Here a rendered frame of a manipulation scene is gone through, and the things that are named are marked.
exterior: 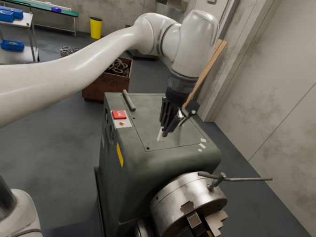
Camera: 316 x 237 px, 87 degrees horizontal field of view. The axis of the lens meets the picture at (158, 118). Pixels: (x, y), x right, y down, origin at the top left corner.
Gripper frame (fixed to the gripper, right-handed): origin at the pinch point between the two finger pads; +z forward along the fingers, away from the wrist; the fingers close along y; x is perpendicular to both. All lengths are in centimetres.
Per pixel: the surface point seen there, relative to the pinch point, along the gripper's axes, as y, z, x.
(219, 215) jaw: 27.2, 24.2, 21.8
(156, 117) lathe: -22.3, 9.3, 9.1
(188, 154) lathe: 4.5, 9.4, 13.6
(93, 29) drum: -674, 104, 51
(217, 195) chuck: 23.7, 11.6, 16.0
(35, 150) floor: -127, 135, -72
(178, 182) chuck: 14.2, 13.0, 4.5
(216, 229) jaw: 30.9, 24.5, 17.2
